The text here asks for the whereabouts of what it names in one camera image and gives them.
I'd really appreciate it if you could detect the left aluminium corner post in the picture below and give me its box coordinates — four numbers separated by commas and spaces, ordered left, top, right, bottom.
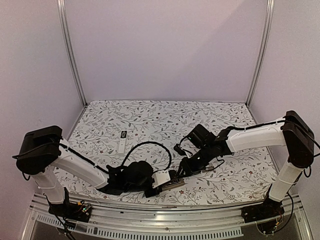
56, 0, 88, 108

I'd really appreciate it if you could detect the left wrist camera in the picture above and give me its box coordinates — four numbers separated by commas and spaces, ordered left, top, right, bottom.
151, 170, 179, 189

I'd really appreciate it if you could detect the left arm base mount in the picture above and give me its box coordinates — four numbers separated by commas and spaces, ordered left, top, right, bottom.
48, 188, 92, 223

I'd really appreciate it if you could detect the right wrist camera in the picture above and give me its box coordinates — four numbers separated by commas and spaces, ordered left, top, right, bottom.
173, 143, 193, 158

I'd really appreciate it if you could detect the aluminium front frame rail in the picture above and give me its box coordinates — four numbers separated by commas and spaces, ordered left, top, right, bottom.
21, 194, 313, 240

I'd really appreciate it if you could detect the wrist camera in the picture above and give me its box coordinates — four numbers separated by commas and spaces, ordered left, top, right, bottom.
151, 170, 179, 189
173, 143, 193, 158

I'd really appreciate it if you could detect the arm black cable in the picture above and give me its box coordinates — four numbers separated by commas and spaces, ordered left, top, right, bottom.
282, 119, 320, 161
122, 141, 173, 173

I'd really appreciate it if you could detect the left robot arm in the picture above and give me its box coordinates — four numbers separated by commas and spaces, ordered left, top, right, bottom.
13, 125, 170, 217

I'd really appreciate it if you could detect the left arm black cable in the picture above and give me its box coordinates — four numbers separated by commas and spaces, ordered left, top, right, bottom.
122, 141, 173, 173

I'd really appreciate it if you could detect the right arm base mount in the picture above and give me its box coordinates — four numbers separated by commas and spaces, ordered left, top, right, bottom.
241, 198, 285, 235

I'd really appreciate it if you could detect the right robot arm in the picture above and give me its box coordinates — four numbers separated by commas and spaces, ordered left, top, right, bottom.
178, 110, 319, 218

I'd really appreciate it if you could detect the floral patterned table mat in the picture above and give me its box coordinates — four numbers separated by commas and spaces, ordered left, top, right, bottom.
54, 100, 277, 206

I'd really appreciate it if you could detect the small grey battery cover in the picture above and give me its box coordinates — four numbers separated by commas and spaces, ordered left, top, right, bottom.
202, 165, 215, 172

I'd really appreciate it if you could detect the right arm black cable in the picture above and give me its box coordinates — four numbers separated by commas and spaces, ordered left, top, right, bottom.
282, 119, 320, 161

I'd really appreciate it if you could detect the small white remote control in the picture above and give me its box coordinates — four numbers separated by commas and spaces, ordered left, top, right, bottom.
160, 178, 185, 193

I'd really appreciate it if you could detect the right aluminium corner post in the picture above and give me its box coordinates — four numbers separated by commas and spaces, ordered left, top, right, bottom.
245, 0, 275, 108

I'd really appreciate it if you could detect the aluminium corner post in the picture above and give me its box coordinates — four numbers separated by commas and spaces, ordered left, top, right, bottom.
56, 0, 88, 108
245, 0, 275, 108

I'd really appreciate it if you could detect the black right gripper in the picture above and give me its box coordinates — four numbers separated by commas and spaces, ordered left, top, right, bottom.
176, 145, 214, 179

